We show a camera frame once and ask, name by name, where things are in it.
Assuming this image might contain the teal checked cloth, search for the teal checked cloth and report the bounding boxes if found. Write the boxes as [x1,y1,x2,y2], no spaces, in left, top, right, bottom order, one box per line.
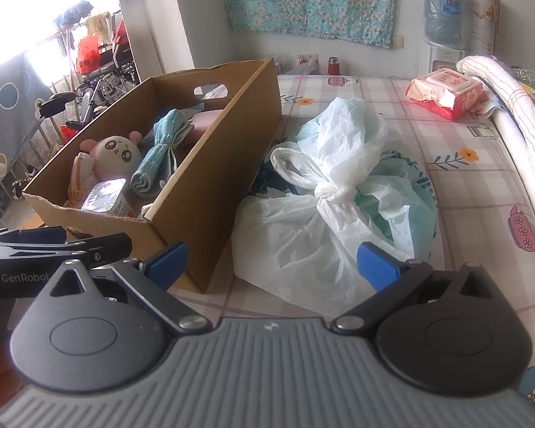
[130,108,193,198]

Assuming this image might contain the plaid printed bed sheet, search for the plaid printed bed sheet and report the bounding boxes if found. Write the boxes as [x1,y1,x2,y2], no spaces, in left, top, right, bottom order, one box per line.
[174,73,535,411]

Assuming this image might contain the white plastic bag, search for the white plastic bag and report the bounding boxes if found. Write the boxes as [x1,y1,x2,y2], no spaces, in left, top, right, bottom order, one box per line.
[231,96,440,318]

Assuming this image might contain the red plastic bag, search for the red plastic bag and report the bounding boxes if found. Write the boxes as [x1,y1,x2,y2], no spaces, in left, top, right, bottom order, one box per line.
[76,34,102,75]

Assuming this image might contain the white folded quilt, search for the white folded quilt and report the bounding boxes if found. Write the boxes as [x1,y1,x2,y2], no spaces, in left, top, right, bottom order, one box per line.
[455,55,535,193]

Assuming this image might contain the cardboard box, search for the cardboard box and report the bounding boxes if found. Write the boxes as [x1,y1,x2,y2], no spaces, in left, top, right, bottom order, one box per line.
[22,58,282,295]

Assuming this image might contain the rolled patterned mat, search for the rolled patterned mat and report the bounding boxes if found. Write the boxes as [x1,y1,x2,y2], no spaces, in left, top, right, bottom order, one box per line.
[469,0,501,57]

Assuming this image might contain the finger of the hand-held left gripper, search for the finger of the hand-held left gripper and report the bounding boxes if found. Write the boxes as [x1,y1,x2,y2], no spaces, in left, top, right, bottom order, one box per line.
[65,233,132,265]
[0,227,67,246]

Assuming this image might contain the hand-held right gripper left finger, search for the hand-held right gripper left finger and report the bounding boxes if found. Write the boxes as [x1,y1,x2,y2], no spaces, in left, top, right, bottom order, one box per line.
[49,241,208,335]

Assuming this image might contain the blue hanging cloth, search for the blue hanging cloth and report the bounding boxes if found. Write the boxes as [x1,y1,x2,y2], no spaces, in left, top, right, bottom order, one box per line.
[55,0,95,28]

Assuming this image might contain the pink white plush toy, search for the pink white plush toy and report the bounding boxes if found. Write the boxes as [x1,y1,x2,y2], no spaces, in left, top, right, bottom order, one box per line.
[78,131,144,180]

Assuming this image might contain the red wet wipes pack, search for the red wet wipes pack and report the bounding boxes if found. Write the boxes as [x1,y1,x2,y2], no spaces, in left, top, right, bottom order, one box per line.
[404,67,485,122]

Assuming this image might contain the teal floral wall cloth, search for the teal floral wall cloth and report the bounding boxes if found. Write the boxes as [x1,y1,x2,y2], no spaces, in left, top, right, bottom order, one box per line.
[222,0,414,50]

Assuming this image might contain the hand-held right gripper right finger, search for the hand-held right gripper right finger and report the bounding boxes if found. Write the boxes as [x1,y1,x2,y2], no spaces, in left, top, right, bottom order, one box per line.
[331,241,495,335]

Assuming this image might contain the orange white plush toy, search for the orange white plush toy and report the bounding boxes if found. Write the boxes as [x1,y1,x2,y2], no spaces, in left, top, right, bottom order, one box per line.
[63,152,98,209]

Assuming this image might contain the blue water bottle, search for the blue water bottle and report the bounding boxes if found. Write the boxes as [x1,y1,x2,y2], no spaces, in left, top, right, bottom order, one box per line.
[423,0,467,51]

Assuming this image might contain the wheelchair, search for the wheelchair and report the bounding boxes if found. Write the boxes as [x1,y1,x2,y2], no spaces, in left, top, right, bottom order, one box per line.
[36,60,142,144]

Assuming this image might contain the small white tissue pack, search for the small white tissue pack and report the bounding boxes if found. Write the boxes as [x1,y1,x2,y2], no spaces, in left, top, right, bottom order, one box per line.
[79,177,133,218]

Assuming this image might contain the grey cloth with circles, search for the grey cloth with circles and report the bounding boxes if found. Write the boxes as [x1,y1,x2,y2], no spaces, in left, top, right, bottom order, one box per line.
[0,51,51,208]

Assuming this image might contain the yellow hanging towel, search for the yellow hanging towel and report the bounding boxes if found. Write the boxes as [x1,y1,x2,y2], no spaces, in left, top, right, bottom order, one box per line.
[86,11,112,44]

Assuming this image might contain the pink textured cloth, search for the pink textured cloth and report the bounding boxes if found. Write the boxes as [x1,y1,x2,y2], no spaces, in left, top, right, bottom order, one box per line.
[188,111,227,142]

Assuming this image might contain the white water dispenser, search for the white water dispenser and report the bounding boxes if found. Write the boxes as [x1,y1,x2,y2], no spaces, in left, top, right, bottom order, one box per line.
[420,38,467,77]

